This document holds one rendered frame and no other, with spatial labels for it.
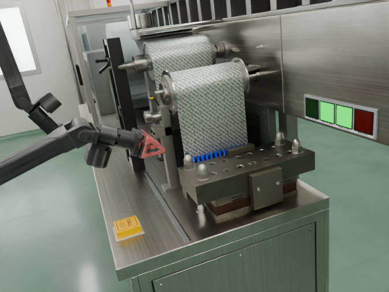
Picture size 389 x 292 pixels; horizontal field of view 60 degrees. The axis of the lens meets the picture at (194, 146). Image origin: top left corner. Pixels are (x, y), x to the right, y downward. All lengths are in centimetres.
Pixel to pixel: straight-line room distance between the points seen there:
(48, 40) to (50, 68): 47
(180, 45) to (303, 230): 78
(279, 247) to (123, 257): 46
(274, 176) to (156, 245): 39
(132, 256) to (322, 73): 69
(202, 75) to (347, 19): 45
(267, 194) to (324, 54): 42
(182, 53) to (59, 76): 538
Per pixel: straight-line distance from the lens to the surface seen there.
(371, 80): 84
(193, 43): 133
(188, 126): 108
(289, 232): 109
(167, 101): 108
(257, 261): 108
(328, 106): 95
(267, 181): 101
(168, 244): 95
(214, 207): 101
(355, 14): 86
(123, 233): 101
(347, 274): 223
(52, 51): 656
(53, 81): 659
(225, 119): 113
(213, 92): 109
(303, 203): 108
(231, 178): 97
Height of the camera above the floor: 144
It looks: 20 degrees down
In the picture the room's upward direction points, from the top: 8 degrees counter-clockwise
